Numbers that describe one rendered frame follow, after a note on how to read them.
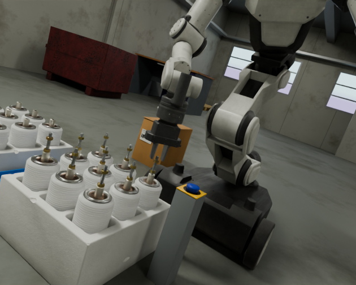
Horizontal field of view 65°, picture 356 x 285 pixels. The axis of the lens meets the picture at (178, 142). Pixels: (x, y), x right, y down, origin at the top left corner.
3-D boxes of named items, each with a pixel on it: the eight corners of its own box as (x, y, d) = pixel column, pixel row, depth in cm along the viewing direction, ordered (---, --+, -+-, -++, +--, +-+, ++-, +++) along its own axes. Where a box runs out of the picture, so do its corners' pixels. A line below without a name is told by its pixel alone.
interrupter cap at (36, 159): (47, 155, 90) (47, 153, 90) (63, 165, 87) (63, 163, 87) (25, 158, 83) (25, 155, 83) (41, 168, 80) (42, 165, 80)
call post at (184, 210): (158, 267, 94) (187, 184, 87) (175, 280, 90) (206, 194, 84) (145, 277, 87) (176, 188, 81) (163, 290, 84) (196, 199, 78)
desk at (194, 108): (146, 95, 682) (156, 60, 664) (202, 116, 611) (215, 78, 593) (125, 90, 611) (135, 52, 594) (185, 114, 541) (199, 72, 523)
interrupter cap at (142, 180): (161, 182, 99) (161, 181, 98) (157, 190, 91) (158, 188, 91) (140, 176, 99) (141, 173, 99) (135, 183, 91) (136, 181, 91)
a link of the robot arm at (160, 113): (146, 142, 85) (157, 104, 83) (140, 133, 94) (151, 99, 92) (183, 150, 90) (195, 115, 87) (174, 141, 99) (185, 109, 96)
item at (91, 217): (103, 263, 77) (120, 206, 73) (66, 267, 72) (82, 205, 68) (95, 242, 85) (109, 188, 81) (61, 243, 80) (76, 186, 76)
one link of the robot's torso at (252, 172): (221, 168, 157) (229, 146, 155) (255, 183, 149) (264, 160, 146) (207, 173, 140) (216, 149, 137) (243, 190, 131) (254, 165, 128)
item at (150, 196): (150, 225, 103) (164, 181, 100) (144, 240, 94) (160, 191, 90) (125, 217, 104) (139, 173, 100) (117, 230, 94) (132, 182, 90)
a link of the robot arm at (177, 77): (157, 102, 92) (168, 68, 90) (188, 111, 95) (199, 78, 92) (161, 107, 82) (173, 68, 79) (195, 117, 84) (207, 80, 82)
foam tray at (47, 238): (87, 199, 121) (98, 162, 117) (157, 248, 103) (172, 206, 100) (-10, 227, 87) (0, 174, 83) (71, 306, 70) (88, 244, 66)
